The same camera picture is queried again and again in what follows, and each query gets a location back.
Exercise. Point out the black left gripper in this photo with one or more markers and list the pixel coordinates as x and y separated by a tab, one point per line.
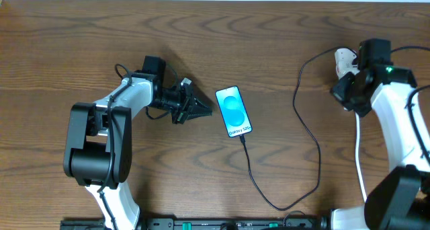
183	106

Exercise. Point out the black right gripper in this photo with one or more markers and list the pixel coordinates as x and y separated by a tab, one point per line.
340	91

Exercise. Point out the blue Samsung Galaxy smartphone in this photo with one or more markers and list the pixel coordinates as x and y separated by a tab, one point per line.
233	111

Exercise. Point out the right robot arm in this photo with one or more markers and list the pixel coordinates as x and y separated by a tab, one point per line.
370	82

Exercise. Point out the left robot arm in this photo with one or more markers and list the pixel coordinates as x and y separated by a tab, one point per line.
98	150

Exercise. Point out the white USB charger plug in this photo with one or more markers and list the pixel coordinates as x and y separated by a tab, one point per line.
345	56

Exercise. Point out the white power strip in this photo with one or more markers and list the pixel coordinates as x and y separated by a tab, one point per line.
343	68

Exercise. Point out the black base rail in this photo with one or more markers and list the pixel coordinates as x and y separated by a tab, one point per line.
294	222

